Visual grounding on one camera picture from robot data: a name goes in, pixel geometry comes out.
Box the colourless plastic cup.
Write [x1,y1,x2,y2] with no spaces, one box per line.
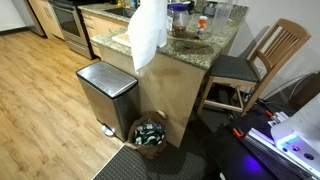
[211,1,235,36]

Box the black utensil container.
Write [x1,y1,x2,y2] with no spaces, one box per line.
[202,1,218,18]

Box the stainless steel trash can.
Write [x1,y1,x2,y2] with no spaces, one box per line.
[75,60,141,143]

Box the brown paper bag with cans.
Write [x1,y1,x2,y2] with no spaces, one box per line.
[124,109,170,160]

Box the wooden cutting board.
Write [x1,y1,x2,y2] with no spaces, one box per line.
[111,31,133,48]

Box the clear jar with blue lid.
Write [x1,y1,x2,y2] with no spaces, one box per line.
[166,2,191,38]

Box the dark floor mat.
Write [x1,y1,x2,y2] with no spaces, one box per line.
[92,108,236,180]

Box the wooden chair with dark cushion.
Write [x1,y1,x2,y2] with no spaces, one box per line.
[196,17,313,118]

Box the small orange white bottle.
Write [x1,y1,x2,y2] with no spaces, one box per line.
[196,15,209,36]

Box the dark kitchen sink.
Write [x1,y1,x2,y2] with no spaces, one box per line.
[104,6,138,19]

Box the robot mounting platform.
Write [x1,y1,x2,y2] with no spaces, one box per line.
[229,105,320,180]

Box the stainless steel oven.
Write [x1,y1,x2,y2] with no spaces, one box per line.
[47,0,98,61]

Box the beige lower kitchen cabinet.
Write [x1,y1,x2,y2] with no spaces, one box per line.
[27,0,65,41]

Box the stainless steel fridge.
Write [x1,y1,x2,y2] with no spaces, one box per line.
[11,0,46,37]

